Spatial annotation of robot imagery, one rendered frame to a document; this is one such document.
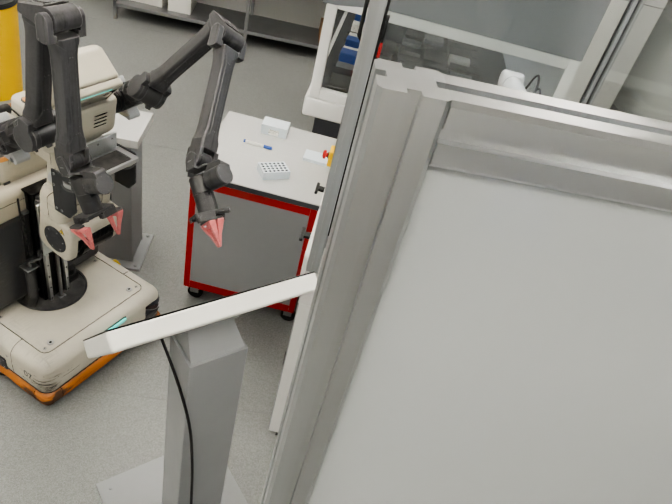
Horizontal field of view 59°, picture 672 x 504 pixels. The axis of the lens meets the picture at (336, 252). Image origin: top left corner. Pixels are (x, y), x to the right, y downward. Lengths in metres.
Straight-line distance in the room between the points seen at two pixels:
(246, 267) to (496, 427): 2.34
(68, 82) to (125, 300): 1.25
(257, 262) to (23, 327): 1.00
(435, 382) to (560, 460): 0.17
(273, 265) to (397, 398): 2.29
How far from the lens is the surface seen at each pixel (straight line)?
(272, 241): 2.68
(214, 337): 1.49
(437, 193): 0.37
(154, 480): 2.44
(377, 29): 1.49
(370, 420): 0.53
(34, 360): 2.50
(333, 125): 3.13
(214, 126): 1.74
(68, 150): 1.73
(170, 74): 2.01
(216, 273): 2.89
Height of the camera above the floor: 2.17
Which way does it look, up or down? 38 degrees down
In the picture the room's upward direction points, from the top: 15 degrees clockwise
